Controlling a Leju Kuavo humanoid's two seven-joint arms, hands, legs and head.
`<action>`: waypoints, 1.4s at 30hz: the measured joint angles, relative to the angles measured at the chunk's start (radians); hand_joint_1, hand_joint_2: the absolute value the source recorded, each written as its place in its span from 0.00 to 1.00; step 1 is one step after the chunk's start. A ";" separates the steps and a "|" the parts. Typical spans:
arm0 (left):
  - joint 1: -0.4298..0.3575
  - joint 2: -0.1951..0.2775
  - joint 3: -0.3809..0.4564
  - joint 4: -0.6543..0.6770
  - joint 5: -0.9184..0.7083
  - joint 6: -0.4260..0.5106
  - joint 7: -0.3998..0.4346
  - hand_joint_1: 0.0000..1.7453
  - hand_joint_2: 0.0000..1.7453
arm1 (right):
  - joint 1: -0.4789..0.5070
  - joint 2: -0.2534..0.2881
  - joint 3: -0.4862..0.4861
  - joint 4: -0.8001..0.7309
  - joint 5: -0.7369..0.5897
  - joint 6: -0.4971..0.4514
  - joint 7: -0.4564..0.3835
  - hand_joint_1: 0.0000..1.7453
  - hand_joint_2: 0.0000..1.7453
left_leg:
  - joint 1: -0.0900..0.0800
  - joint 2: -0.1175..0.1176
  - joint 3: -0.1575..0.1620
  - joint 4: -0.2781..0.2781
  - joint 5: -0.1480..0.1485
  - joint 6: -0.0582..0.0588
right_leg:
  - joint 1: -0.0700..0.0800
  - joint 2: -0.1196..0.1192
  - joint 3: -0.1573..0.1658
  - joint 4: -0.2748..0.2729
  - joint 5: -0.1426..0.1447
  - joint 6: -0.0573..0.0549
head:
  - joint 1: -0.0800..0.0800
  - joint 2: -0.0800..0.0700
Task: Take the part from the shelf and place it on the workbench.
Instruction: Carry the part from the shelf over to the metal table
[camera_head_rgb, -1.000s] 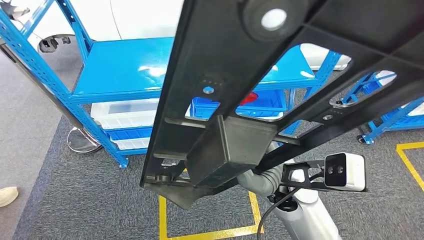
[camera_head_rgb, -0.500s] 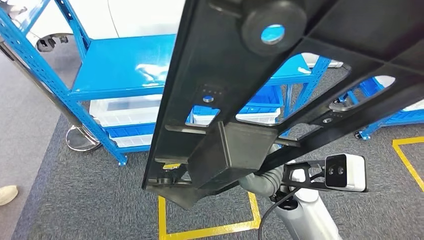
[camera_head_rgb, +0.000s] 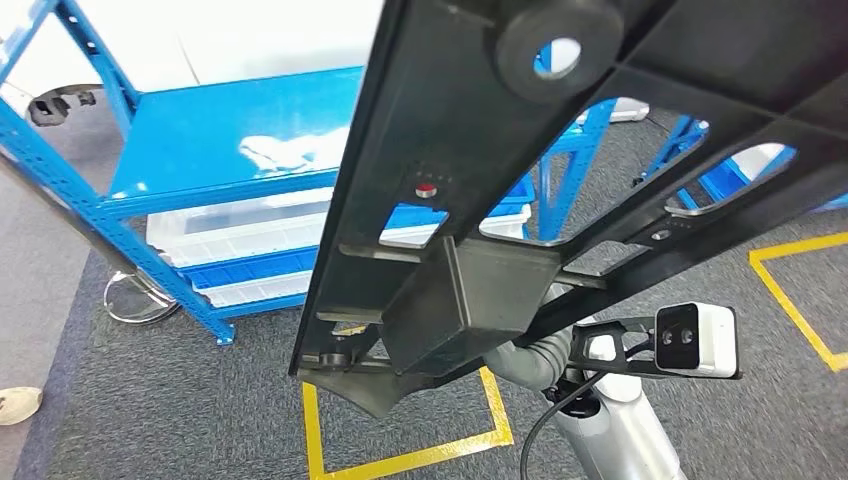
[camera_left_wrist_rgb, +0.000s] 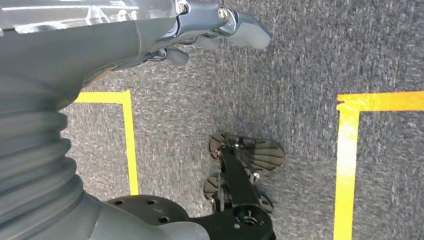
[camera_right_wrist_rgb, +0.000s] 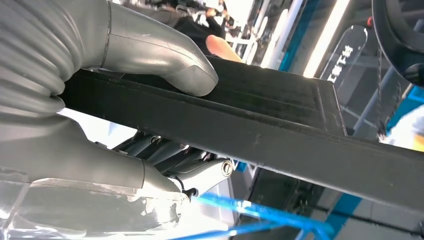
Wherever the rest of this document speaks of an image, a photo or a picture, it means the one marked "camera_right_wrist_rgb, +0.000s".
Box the person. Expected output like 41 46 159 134
149 0 246 64

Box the blue wheeled cart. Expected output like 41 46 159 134
172 193 335 240

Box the white light strip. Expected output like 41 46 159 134
303 0 351 79

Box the clear sign panel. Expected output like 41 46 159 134
319 24 369 85

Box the black round ring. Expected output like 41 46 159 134
371 0 424 88

